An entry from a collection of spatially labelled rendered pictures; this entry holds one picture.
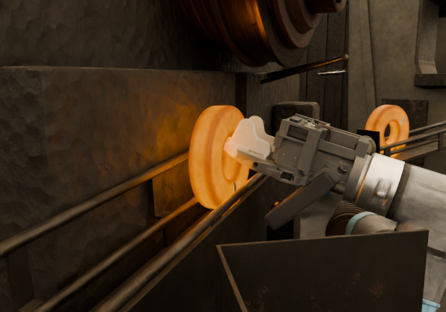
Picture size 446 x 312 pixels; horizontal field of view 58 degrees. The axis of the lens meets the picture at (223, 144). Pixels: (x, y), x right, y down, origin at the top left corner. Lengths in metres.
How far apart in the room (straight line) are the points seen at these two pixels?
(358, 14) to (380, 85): 0.60
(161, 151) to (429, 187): 0.34
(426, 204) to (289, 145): 0.18
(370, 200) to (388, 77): 2.95
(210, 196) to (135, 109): 0.16
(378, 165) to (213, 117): 0.22
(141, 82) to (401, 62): 3.03
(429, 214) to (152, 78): 0.37
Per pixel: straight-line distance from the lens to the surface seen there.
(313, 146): 0.52
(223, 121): 0.56
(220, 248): 0.35
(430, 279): 0.55
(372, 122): 1.16
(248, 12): 0.63
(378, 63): 3.48
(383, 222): 0.66
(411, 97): 3.41
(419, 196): 0.52
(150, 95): 0.52
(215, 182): 0.55
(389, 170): 0.53
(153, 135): 0.53
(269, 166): 0.53
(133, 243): 0.47
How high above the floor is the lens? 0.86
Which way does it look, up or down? 10 degrees down
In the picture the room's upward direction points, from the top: straight up
